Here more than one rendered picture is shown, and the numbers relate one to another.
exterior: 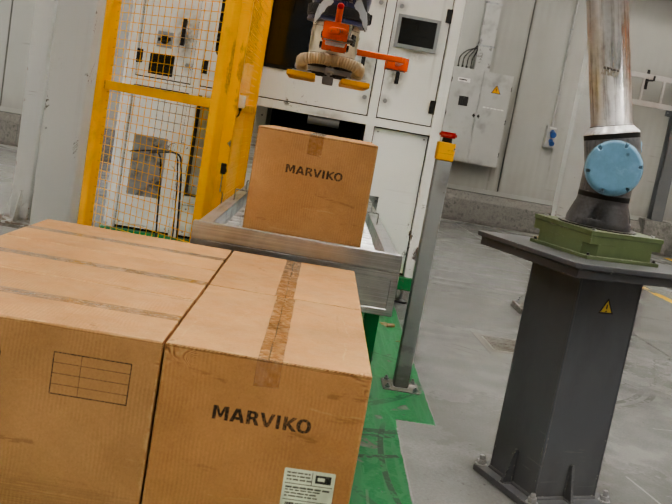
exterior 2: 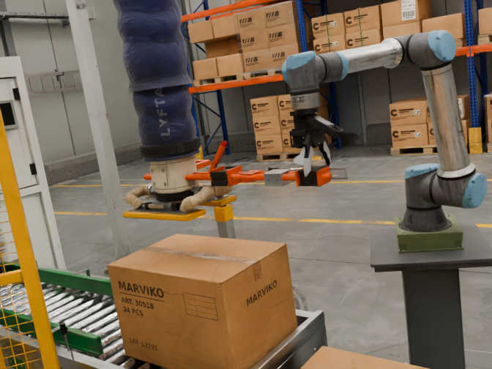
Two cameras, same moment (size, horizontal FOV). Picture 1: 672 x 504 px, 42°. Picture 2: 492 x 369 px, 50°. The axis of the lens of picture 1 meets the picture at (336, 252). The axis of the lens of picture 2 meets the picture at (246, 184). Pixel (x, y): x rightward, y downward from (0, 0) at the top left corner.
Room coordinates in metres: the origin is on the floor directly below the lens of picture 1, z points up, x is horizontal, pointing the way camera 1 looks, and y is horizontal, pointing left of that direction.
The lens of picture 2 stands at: (1.78, 1.50, 1.58)
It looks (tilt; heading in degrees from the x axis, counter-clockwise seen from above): 11 degrees down; 310
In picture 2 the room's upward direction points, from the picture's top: 8 degrees counter-clockwise
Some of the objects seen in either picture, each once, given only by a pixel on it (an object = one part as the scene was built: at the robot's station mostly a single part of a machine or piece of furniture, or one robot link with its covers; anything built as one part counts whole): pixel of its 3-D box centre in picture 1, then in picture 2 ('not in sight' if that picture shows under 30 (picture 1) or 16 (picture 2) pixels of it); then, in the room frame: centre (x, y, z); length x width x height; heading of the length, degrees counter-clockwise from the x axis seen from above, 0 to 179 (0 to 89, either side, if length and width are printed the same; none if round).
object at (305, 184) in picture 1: (311, 189); (203, 301); (3.23, 0.13, 0.75); 0.60 x 0.40 x 0.40; 1
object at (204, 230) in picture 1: (297, 246); (276, 357); (2.90, 0.13, 0.58); 0.70 x 0.03 x 0.06; 92
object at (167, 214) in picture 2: (302, 71); (162, 209); (3.25, 0.23, 1.16); 0.34 x 0.10 x 0.05; 3
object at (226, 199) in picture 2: (354, 80); (195, 196); (3.26, 0.04, 1.16); 0.34 x 0.10 x 0.05; 3
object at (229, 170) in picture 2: (334, 41); (226, 176); (3.01, 0.13, 1.26); 0.10 x 0.08 x 0.06; 93
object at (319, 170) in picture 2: (335, 32); (312, 176); (2.66, 0.11, 1.26); 0.08 x 0.07 x 0.05; 3
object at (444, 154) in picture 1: (422, 267); (237, 300); (3.49, -0.35, 0.50); 0.07 x 0.07 x 1.00; 2
